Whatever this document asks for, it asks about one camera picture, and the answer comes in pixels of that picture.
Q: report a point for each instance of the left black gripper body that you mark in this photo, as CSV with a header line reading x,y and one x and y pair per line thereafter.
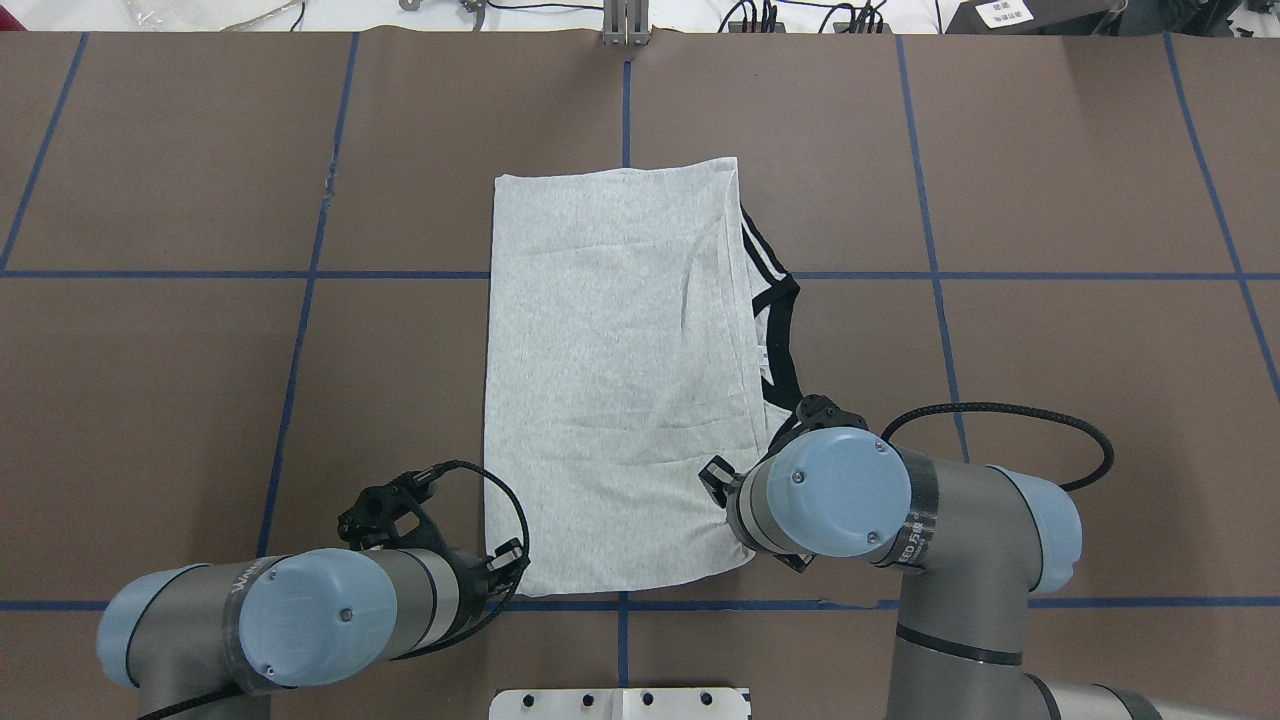
x,y
476,587

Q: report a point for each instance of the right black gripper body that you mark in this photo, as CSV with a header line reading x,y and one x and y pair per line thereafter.
x,y
716,475

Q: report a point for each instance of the grey cartoon print t-shirt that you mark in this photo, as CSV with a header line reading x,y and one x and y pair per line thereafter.
x,y
628,311

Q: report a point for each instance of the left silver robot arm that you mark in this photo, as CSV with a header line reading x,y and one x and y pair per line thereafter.
x,y
218,641

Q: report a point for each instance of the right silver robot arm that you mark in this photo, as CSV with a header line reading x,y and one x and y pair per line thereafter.
x,y
973,544

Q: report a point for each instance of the clear plastic bag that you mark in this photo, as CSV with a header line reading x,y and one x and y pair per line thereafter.
x,y
205,16

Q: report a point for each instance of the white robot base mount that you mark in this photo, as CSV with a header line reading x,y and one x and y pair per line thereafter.
x,y
623,703

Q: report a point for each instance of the aluminium frame post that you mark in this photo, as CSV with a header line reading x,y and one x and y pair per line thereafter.
x,y
626,23

